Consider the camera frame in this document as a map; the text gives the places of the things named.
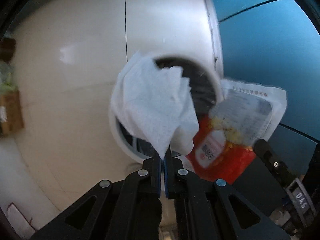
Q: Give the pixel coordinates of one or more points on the blue kitchen cabinet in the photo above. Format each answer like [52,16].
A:
[262,42]

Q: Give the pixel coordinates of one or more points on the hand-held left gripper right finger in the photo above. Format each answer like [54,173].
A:
[168,180]

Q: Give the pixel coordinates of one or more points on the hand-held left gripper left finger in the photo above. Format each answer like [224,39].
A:
[158,177]

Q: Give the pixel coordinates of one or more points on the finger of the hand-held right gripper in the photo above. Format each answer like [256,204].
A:
[260,190]
[272,160]

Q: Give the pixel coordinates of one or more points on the round trash bin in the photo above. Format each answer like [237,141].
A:
[202,87]

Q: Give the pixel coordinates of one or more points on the white tissue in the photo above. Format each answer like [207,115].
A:
[150,100]

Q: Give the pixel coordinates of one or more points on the red and white plastic packet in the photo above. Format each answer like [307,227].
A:
[225,155]

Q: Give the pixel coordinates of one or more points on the cardboard box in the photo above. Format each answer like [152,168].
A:
[10,112]

